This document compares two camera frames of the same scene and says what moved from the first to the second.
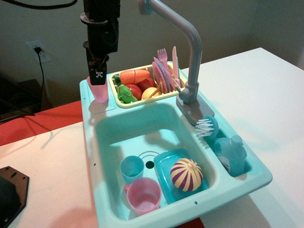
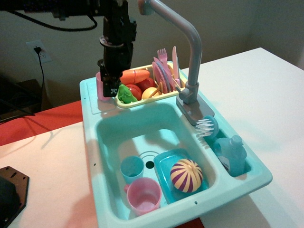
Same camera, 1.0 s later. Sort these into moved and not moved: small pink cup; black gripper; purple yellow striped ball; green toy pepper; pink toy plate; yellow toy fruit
Moved: small pink cup; black gripper
Not moved: green toy pepper; pink toy plate; yellow toy fruit; purple yellow striped ball
